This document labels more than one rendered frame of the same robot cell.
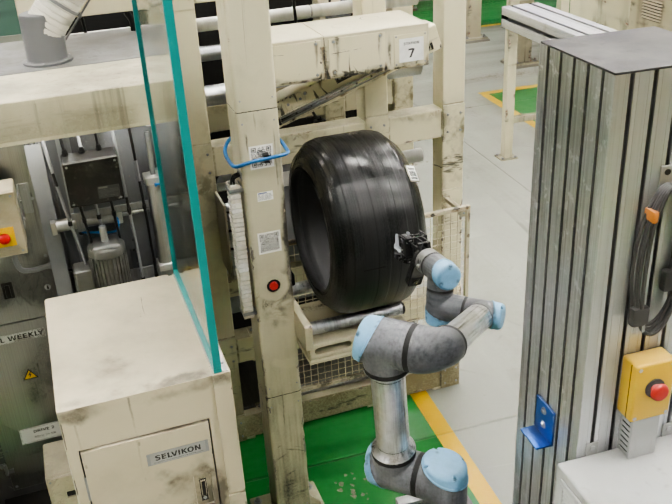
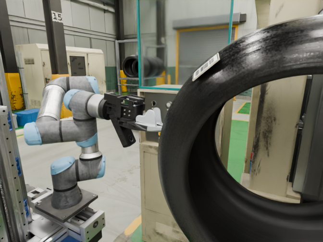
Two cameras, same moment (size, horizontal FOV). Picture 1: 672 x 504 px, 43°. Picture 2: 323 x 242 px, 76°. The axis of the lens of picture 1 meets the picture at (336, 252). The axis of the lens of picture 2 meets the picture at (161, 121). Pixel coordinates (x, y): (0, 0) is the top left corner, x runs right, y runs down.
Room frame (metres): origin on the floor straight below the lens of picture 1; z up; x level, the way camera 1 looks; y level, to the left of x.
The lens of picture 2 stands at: (2.71, -0.60, 1.41)
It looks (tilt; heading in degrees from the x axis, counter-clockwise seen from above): 15 degrees down; 134
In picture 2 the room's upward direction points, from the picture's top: straight up
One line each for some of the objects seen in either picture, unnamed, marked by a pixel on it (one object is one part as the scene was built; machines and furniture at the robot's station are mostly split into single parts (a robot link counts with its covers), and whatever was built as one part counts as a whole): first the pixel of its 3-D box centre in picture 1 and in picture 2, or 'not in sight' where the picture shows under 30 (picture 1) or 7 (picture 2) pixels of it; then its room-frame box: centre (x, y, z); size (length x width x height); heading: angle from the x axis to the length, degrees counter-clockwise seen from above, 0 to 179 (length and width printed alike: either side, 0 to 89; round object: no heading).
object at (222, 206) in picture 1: (248, 230); not in sight; (2.89, 0.32, 1.05); 0.20 x 0.15 x 0.30; 108
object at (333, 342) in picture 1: (355, 334); not in sight; (2.47, -0.05, 0.84); 0.36 x 0.09 x 0.06; 108
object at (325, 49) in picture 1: (334, 48); not in sight; (2.92, -0.03, 1.71); 0.61 x 0.25 x 0.15; 108
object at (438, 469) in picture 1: (442, 479); (65, 171); (1.68, -0.24, 0.88); 0.13 x 0.12 x 0.14; 63
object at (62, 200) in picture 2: not in sight; (66, 191); (1.68, -0.25, 0.77); 0.15 x 0.15 x 0.10
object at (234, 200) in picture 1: (241, 251); not in sight; (2.45, 0.30, 1.19); 0.05 x 0.04 x 0.48; 18
